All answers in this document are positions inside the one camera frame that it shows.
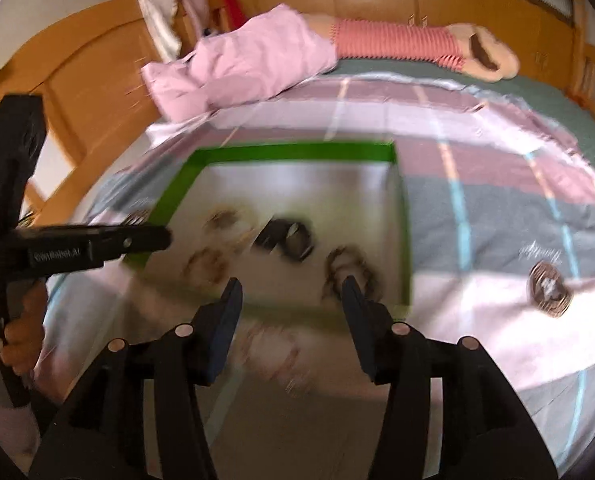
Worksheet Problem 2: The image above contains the white hanging cloth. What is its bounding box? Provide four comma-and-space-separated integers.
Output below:
137, 0, 180, 61

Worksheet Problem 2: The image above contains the red hanging cloth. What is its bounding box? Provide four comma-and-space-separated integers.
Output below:
214, 0, 245, 31

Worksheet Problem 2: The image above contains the striped plush toy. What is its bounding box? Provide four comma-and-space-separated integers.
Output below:
305, 12, 521, 82

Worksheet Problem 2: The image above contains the black wrist watch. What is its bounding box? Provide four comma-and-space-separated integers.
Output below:
251, 216, 318, 262

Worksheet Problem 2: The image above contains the thin dark bangle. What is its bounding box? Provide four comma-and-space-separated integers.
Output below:
322, 246, 383, 301

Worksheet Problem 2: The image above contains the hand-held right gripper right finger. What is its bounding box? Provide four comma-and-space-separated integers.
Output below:
341, 275, 561, 480

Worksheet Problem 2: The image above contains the wooden beaded bracelet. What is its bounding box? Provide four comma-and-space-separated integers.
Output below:
183, 247, 228, 286

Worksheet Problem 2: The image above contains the pink hanging cloth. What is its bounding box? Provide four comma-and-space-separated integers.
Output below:
177, 0, 213, 36

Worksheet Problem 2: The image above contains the person's left hand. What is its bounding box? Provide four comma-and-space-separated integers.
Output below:
1, 281, 49, 376

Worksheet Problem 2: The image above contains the printed plaid bedsheet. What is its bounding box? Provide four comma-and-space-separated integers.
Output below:
32, 72, 595, 480

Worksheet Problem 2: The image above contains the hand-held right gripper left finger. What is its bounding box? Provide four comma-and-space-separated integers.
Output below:
27, 276, 244, 480

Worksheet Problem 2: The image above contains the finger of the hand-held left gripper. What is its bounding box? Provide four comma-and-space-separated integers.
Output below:
96, 224, 172, 264

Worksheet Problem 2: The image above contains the green cardboard box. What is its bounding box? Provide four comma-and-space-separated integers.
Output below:
122, 142, 412, 333

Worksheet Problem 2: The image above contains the wooden headboard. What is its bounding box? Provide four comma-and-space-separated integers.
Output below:
0, 0, 198, 241

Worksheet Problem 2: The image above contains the pink quilt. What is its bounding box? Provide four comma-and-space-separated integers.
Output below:
141, 4, 339, 123

